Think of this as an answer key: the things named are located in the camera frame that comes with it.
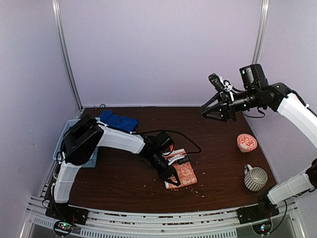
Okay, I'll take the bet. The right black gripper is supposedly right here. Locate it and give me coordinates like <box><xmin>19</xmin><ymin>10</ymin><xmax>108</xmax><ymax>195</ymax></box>
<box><xmin>201</xmin><ymin>87</ymin><xmax>260</xmax><ymax>122</ymax></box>

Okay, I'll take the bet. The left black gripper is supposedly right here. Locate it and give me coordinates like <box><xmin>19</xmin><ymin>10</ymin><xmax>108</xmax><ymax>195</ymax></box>
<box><xmin>147</xmin><ymin>152</ymin><xmax>180</xmax><ymax>186</ymax></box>

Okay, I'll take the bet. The orange bunny pattern towel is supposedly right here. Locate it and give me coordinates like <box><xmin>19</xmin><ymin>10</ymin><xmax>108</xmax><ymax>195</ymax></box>
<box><xmin>163</xmin><ymin>145</ymin><xmax>198</xmax><ymax>189</ymax></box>

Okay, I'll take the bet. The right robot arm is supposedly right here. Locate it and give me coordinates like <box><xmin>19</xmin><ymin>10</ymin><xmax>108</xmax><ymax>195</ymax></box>
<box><xmin>201</xmin><ymin>63</ymin><xmax>317</xmax><ymax>219</ymax></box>

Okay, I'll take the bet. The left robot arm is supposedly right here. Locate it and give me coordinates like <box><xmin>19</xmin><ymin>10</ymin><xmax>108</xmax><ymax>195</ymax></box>
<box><xmin>51</xmin><ymin>117</ymin><xmax>181</xmax><ymax>220</ymax></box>

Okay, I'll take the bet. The orange white patterned bowl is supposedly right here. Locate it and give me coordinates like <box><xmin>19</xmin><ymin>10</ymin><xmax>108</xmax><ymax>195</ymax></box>
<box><xmin>237</xmin><ymin>133</ymin><xmax>258</xmax><ymax>153</ymax></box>

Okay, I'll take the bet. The blue towel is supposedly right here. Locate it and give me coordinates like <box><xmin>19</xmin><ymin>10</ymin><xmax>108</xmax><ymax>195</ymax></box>
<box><xmin>98</xmin><ymin>110</ymin><xmax>138</xmax><ymax>131</ymax></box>

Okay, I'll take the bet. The grey striped mug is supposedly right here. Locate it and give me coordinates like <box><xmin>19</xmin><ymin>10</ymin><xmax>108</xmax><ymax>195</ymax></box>
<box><xmin>244</xmin><ymin>164</ymin><xmax>268</xmax><ymax>192</ymax></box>

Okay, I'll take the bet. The light blue plastic basket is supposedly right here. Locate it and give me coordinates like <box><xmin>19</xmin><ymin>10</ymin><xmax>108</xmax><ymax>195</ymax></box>
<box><xmin>53</xmin><ymin>116</ymin><xmax>102</xmax><ymax>168</ymax></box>

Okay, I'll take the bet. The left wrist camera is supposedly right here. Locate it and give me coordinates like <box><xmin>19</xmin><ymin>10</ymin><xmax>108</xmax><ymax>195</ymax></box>
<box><xmin>167</xmin><ymin>154</ymin><xmax>191</xmax><ymax>165</ymax></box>

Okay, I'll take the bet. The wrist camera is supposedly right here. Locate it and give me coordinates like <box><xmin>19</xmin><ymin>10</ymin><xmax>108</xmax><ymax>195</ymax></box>
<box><xmin>167</xmin><ymin>154</ymin><xmax>191</xmax><ymax>165</ymax></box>
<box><xmin>208</xmin><ymin>73</ymin><xmax>234</xmax><ymax>102</ymax></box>

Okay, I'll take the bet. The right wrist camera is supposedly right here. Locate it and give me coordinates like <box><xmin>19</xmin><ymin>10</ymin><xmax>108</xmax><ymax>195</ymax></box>
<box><xmin>208</xmin><ymin>73</ymin><xmax>234</xmax><ymax>102</ymax></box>

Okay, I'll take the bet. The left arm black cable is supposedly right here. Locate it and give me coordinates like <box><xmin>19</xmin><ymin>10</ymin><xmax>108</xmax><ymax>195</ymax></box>
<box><xmin>133</xmin><ymin>130</ymin><xmax>203</xmax><ymax>156</ymax></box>

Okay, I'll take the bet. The front aluminium rail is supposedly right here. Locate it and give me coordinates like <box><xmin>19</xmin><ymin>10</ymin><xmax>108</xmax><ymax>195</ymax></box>
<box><xmin>24</xmin><ymin>195</ymin><xmax>298</xmax><ymax>238</ymax></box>

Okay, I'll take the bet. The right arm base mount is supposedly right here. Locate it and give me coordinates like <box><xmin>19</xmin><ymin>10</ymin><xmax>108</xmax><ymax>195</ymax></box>
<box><xmin>236</xmin><ymin>205</ymin><xmax>279</xmax><ymax>236</ymax></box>

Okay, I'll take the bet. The right aluminium frame post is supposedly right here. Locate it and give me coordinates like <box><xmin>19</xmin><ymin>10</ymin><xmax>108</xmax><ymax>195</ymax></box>
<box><xmin>252</xmin><ymin>0</ymin><xmax>270</xmax><ymax>64</ymax></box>

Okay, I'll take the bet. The aluminium frame post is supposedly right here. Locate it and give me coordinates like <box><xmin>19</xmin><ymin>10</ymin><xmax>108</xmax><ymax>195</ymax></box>
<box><xmin>52</xmin><ymin>0</ymin><xmax>83</xmax><ymax>110</ymax></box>
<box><xmin>252</xmin><ymin>0</ymin><xmax>270</xmax><ymax>64</ymax></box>

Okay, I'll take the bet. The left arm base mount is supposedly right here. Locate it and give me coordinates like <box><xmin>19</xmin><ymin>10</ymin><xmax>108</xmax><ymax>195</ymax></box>
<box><xmin>45</xmin><ymin>206</ymin><xmax>89</xmax><ymax>237</ymax></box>

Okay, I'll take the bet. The left aluminium frame post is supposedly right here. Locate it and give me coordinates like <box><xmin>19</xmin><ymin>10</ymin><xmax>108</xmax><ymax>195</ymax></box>
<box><xmin>52</xmin><ymin>0</ymin><xmax>83</xmax><ymax>110</ymax></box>

